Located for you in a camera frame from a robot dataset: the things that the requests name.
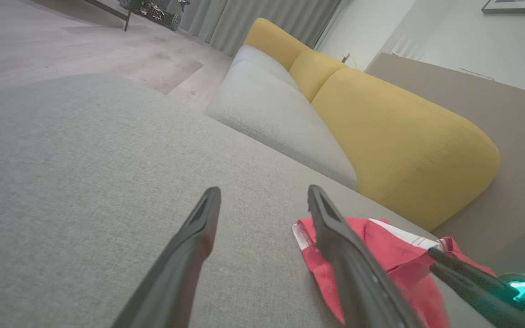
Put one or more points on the large yellow sofa back cushion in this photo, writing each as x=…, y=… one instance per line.
x=404, y=136

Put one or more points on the taupe sofa side panel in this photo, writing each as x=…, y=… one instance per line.
x=495, y=114

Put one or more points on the dark metal table leg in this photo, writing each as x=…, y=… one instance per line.
x=107, y=8

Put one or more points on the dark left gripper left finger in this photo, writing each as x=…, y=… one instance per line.
x=185, y=264

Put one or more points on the white wall socket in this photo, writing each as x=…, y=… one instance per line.
x=345, y=57

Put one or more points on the light grey sofa seat cushion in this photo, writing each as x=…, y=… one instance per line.
x=258, y=55
x=276, y=123

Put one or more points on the red white basketball jersey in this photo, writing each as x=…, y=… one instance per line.
x=394, y=255

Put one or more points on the dark decorative floor object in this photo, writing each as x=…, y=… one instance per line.
x=157, y=16

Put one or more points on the grey pleated curtain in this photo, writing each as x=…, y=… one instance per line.
x=253, y=18

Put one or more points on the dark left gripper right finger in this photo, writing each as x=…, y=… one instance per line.
x=353, y=278

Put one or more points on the dark framed wall picture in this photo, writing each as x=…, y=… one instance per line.
x=517, y=7

